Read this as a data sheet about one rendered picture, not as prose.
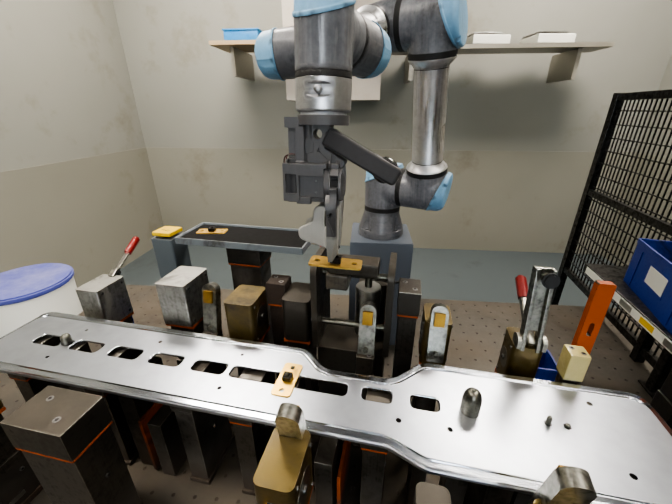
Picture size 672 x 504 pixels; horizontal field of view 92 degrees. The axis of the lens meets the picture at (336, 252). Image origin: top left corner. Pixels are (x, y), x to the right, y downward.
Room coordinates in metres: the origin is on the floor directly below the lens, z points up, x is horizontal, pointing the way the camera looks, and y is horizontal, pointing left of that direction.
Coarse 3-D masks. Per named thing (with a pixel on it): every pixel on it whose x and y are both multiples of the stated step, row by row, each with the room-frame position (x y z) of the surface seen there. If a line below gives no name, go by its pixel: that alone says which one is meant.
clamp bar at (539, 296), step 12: (540, 276) 0.54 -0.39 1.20; (552, 276) 0.51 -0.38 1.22; (528, 288) 0.55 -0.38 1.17; (540, 288) 0.54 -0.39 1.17; (552, 288) 0.51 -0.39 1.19; (528, 300) 0.54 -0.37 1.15; (540, 300) 0.54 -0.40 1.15; (528, 312) 0.53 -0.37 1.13; (540, 312) 0.53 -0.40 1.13; (528, 324) 0.52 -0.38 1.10; (540, 324) 0.52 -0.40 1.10; (540, 336) 0.51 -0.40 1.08; (540, 348) 0.51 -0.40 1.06
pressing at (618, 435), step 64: (64, 320) 0.68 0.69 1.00; (64, 384) 0.48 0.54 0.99; (128, 384) 0.47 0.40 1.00; (192, 384) 0.47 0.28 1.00; (256, 384) 0.47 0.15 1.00; (384, 384) 0.47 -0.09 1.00; (448, 384) 0.47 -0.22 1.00; (512, 384) 0.47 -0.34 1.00; (384, 448) 0.35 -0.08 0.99; (448, 448) 0.34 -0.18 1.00; (512, 448) 0.34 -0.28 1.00; (576, 448) 0.34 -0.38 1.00; (640, 448) 0.34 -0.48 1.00
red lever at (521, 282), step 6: (522, 276) 0.64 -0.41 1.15; (516, 282) 0.63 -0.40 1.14; (522, 282) 0.62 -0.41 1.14; (516, 288) 0.62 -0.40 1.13; (522, 288) 0.61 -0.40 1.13; (522, 294) 0.60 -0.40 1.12; (522, 300) 0.59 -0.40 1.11; (522, 306) 0.58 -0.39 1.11; (522, 312) 0.57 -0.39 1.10; (528, 336) 0.53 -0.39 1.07; (528, 342) 0.52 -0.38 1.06; (534, 342) 0.52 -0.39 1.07
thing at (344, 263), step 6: (312, 258) 0.48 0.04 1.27; (318, 258) 0.48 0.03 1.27; (324, 258) 0.48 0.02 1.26; (336, 258) 0.46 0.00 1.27; (342, 258) 0.49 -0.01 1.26; (312, 264) 0.46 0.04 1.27; (318, 264) 0.46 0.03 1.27; (324, 264) 0.46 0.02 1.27; (330, 264) 0.46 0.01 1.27; (336, 264) 0.46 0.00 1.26; (342, 264) 0.46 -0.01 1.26; (348, 264) 0.46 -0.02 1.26; (360, 264) 0.46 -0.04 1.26
